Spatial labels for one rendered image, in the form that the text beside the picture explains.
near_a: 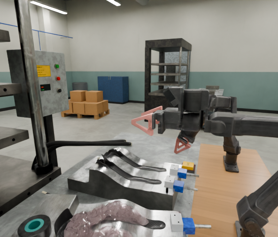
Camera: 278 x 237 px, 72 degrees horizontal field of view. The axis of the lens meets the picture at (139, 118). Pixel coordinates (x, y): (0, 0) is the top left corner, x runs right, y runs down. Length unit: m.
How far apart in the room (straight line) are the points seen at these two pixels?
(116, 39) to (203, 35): 3.44
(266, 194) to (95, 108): 5.09
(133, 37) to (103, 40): 1.44
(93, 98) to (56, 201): 5.07
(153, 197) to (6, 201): 0.66
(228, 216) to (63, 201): 0.63
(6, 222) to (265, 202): 0.89
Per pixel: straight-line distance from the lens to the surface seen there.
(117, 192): 0.88
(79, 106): 5.76
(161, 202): 0.83
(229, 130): 0.59
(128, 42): 8.26
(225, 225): 0.87
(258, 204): 0.70
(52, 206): 0.77
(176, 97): 0.58
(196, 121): 0.58
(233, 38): 7.34
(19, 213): 0.98
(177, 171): 0.92
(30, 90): 1.13
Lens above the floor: 1.36
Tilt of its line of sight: 14 degrees down
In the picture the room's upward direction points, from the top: straight up
